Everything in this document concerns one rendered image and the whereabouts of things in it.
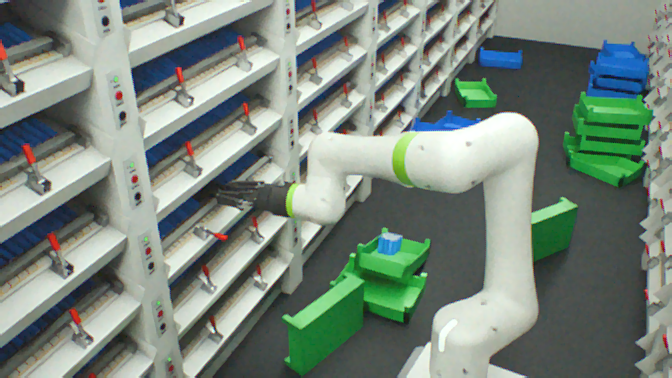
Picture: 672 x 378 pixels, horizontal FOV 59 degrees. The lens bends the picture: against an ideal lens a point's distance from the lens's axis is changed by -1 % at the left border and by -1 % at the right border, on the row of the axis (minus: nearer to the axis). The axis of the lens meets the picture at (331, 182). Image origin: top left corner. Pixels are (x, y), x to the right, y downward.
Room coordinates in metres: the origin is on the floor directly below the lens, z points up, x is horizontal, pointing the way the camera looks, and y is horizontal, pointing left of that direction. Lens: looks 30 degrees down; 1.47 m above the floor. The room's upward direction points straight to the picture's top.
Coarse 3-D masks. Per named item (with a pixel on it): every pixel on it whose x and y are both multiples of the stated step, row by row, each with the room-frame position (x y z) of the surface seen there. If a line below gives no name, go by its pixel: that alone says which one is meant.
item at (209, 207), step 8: (264, 160) 1.68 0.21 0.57; (256, 168) 1.63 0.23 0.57; (240, 176) 1.57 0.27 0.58; (248, 176) 1.59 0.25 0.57; (216, 200) 1.44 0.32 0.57; (208, 208) 1.40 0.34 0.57; (224, 208) 1.44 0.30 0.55; (192, 216) 1.36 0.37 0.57; (200, 216) 1.36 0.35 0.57; (184, 224) 1.32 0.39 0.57; (192, 224) 1.33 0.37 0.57; (176, 232) 1.28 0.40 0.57; (184, 232) 1.30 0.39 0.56; (168, 240) 1.25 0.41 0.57; (176, 240) 1.27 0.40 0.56; (168, 248) 1.24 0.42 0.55; (176, 248) 1.25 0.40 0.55; (168, 256) 1.21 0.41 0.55
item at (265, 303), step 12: (348, 204) 2.28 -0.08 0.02; (324, 228) 2.06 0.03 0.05; (312, 240) 1.97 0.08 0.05; (312, 252) 1.95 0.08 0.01; (276, 288) 1.69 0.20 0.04; (264, 300) 1.62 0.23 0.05; (252, 312) 1.55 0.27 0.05; (252, 324) 1.54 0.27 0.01; (240, 336) 1.47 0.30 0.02; (228, 348) 1.40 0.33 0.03; (216, 360) 1.34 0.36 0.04; (204, 372) 1.29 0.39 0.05
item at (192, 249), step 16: (272, 160) 1.72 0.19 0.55; (288, 160) 1.69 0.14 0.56; (256, 176) 1.63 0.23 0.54; (272, 176) 1.65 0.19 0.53; (208, 224) 1.37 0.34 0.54; (224, 224) 1.39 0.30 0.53; (192, 240) 1.30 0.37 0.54; (208, 240) 1.32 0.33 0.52; (176, 256) 1.23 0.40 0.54; (192, 256) 1.25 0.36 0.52; (176, 272) 1.19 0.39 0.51
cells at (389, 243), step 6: (384, 234) 1.97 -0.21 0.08; (390, 234) 1.98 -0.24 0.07; (396, 234) 1.99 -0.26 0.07; (384, 240) 1.92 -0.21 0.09; (390, 240) 1.91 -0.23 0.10; (396, 240) 1.92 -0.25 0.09; (378, 246) 1.93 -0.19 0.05; (384, 246) 1.91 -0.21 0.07; (390, 246) 1.90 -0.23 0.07; (396, 246) 1.92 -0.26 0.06; (384, 252) 1.90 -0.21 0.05; (390, 252) 1.89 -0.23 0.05; (396, 252) 1.93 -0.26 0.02
